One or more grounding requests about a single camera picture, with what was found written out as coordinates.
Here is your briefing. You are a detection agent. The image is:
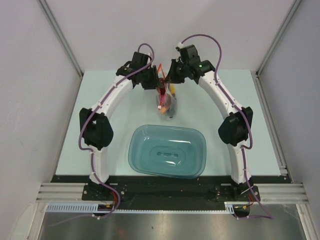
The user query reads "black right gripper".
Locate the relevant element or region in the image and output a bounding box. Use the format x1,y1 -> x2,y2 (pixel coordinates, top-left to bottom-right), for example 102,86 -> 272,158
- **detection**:
164,59 -> 189,85

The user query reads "clear zip bag orange seal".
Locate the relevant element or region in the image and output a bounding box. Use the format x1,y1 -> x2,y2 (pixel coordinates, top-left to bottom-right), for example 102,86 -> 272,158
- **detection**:
156,63 -> 178,120

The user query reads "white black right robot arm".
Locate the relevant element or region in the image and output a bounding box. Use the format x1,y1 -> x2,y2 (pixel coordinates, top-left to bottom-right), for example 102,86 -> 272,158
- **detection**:
165,43 -> 253,201

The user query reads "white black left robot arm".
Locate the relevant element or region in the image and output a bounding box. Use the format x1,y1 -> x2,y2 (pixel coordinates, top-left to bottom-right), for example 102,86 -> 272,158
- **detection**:
78,51 -> 157,200

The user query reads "teal transparent plastic tub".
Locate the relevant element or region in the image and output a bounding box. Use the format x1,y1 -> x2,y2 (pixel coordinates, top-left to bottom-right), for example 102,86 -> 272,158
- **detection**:
128,124 -> 207,179

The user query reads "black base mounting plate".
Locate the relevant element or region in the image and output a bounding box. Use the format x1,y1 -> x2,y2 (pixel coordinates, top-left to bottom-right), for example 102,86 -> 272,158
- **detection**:
51,175 -> 292,211

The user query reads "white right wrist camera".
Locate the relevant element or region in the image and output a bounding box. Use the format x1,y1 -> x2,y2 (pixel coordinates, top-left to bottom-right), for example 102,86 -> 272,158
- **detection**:
175,42 -> 184,51

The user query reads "aluminium corner rail right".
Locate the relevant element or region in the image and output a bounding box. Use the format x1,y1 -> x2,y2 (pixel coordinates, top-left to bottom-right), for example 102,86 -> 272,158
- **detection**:
256,0 -> 305,75

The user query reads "aluminium corner rail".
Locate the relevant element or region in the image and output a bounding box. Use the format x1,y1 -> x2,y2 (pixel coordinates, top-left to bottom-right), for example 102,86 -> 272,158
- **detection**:
36,0 -> 85,77
256,0 -> 305,75

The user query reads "aluminium corner rail left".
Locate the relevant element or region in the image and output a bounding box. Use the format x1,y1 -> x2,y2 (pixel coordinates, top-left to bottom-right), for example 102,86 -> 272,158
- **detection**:
36,0 -> 85,77

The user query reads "white slotted cable duct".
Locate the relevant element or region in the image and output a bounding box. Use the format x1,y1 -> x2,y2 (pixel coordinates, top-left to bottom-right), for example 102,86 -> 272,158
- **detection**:
46,201 -> 237,215

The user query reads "aluminium front rail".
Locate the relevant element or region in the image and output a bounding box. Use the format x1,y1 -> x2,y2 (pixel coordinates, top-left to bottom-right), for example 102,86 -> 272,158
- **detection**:
36,183 -> 309,204

